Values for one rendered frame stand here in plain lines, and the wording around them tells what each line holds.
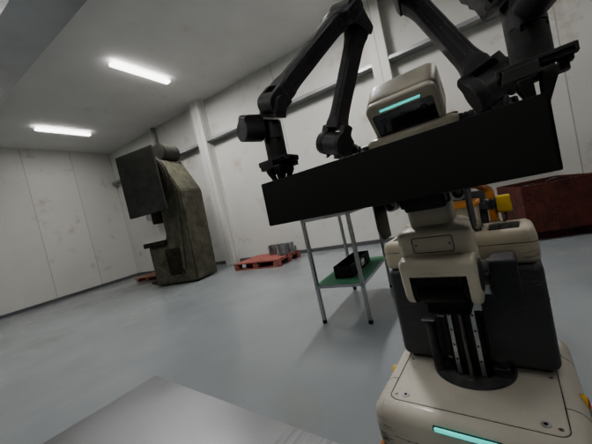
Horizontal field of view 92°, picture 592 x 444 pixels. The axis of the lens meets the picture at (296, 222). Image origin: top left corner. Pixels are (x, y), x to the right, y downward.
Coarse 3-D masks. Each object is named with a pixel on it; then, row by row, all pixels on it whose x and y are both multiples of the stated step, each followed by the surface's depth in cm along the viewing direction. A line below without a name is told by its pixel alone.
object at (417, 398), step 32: (416, 384) 111; (448, 384) 107; (480, 384) 105; (512, 384) 100; (544, 384) 97; (576, 384) 96; (384, 416) 103; (416, 416) 98; (448, 416) 93; (480, 416) 90; (512, 416) 88; (544, 416) 85; (576, 416) 83
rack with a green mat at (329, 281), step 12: (324, 216) 239; (336, 216) 234; (348, 216) 229; (348, 228) 231; (348, 252) 329; (384, 252) 307; (312, 264) 252; (360, 264) 233; (372, 264) 283; (360, 276) 232; (372, 276) 253; (324, 312) 255
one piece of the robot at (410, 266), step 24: (432, 120) 85; (456, 120) 81; (408, 216) 97; (432, 216) 92; (456, 216) 94; (408, 240) 95; (432, 240) 91; (456, 240) 87; (408, 264) 93; (432, 264) 88; (456, 264) 84; (480, 264) 89; (408, 288) 95; (480, 288) 83
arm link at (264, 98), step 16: (352, 0) 82; (336, 16) 82; (352, 16) 82; (320, 32) 81; (336, 32) 83; (304, 48) 80; (320, 48) 81; (288, 64) 81; (304, 64) 79; (288, 80) 77; (272, 96) 75; (288, 96) 78; (272, 112) 77
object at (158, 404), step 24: (144, 384) 51; (168, 384) 49; (120, 408) 45; (144, 408) 43; (168, 408) 42; (192, 408) 41; (216, 408) 40; (240, 408) 38; (72, 432) 42; (96, 432) 40; (120, 432) 39; (144, 432) 38; (168, 432) 37; (192, 432) 36; (216, 432) 35; (240, 432) 34; (264, 432) 33; (288, 432) 32
